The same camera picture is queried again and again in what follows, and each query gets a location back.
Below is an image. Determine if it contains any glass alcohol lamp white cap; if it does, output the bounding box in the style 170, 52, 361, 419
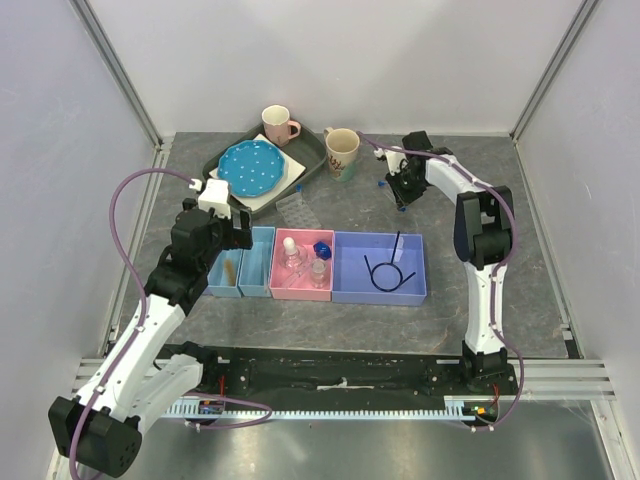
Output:
281, 237, 309, 272

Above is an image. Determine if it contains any test tube brush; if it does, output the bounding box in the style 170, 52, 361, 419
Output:
224, 258, 237, 287

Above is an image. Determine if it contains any white square board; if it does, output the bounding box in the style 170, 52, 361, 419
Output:
205, 134, 306, 213

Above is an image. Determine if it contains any large purple bin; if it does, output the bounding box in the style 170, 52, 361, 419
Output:
332, 231, 428, 307

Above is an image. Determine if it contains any pink bin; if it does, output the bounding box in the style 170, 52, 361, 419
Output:
269, 228, 335, 302

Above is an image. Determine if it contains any pink mug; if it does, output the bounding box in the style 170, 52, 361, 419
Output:
261, 105, 301, 147

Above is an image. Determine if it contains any black wire ring stand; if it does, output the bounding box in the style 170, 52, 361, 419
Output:
363, 231, 416, 293

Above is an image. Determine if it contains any dark grey tray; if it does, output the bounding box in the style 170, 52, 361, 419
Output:
202, 123, 326, 217

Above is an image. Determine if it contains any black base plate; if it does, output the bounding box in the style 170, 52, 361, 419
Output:
156, 342, 518, 412

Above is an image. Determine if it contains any light blue cable duct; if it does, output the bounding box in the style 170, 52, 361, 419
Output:
162, 396, 479, 422

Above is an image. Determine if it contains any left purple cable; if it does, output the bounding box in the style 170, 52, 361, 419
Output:
69, 168, 274, 480

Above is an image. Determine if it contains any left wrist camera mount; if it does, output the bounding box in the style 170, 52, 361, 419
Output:
189, 178, 232, 219

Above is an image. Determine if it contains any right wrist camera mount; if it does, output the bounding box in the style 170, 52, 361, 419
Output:
374, 148, 406, 176

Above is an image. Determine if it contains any purple cable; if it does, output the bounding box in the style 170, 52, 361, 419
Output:
69, 168, 274, 480
355, 130, 526, 434

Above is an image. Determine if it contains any blue base graduated cylinder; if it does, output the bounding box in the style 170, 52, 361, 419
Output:
282, 241, 332, 288

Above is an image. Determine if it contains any small glass beaker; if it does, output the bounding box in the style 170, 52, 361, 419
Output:
310, 258, 328, 289

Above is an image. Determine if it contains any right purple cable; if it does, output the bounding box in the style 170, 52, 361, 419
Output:
355, 130, 526, 434

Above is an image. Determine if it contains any beige green floral mug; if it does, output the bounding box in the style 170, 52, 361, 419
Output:
324, 127, 360, 182

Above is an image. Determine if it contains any blue polka dot plate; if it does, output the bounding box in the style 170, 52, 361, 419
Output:
215, 140, 286, 198

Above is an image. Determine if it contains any light blue bin right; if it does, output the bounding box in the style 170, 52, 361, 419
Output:
239, 226, 276, 298

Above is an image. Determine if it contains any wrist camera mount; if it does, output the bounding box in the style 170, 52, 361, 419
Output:
374, 148, 406, 176
189, 178, 232, 219

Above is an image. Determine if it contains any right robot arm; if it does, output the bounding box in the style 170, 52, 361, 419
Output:
375, 131, 515, 394

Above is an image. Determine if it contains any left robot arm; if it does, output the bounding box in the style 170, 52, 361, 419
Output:
48, 207, 253, 479

